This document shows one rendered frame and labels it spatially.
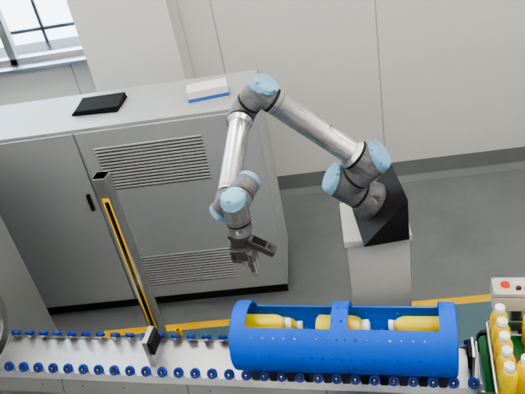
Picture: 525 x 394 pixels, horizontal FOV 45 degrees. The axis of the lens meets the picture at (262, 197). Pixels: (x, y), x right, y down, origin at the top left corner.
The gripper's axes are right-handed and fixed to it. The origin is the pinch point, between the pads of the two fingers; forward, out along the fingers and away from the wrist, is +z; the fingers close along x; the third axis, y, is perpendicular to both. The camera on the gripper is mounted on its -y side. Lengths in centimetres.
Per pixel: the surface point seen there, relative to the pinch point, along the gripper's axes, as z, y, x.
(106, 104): -4, 121, -148
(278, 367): 39.2, -3.4, 11.7
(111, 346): 52, 82, -8
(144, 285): 37, 69, -33
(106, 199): -14, 71, -32
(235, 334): 26.0, 12.5, 7.2
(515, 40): 42, -131, -290
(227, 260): 110, 66, -132
